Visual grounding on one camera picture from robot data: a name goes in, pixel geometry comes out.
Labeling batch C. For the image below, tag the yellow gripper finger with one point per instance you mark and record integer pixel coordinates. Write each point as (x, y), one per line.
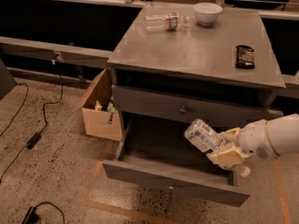
(230, 157)
(232, 135)

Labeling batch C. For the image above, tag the open grey middle drawer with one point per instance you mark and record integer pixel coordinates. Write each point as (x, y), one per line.
(155, 153)

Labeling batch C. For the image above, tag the blue label plastic water bottle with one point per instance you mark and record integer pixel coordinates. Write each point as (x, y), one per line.
(204, 138)

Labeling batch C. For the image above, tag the white ceramic bowl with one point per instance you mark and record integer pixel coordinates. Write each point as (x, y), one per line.
(207, 13)

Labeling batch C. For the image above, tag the clear empty plastic bottle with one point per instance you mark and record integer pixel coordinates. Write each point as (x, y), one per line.
(168, 22)

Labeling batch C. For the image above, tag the black plug with cable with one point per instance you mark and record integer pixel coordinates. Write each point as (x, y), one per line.
(32, 217)

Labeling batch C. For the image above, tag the grey metal railing beam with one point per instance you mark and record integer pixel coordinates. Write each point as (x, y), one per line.
(96, 58)

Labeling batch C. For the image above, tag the black snack bar packet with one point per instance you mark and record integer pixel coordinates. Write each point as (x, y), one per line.
(244, 57)

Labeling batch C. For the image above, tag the closed grey upper drawer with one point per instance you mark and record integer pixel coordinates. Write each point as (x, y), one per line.
(185, 109)

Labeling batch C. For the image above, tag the open cardboard box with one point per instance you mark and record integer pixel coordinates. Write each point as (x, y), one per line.
(100, 118)

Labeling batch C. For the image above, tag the grey wooden drawer cabinet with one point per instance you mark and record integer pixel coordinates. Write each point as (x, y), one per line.
(198, 61)

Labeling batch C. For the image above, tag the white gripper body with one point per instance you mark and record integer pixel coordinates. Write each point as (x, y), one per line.
(256, 139)

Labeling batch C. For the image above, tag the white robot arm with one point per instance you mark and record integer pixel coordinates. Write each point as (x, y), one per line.
(284, 134)

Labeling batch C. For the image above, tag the black power adapter with cable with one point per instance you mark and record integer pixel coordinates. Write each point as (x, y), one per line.
(36, 136)

